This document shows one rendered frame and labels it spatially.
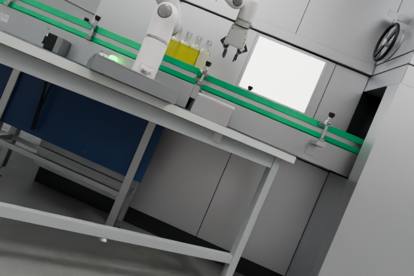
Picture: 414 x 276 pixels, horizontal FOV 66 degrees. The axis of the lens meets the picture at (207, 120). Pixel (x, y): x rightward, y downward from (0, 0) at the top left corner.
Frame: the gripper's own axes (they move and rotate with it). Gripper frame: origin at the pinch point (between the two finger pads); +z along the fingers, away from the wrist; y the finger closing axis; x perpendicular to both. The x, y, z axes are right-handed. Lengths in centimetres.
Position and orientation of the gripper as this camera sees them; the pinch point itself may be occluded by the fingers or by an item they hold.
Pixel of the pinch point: (230, 55)
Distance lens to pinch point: 161.9
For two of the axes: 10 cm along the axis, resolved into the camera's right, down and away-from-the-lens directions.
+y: -9.0, -4.1, 1.1
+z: -3.4, 8.6, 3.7
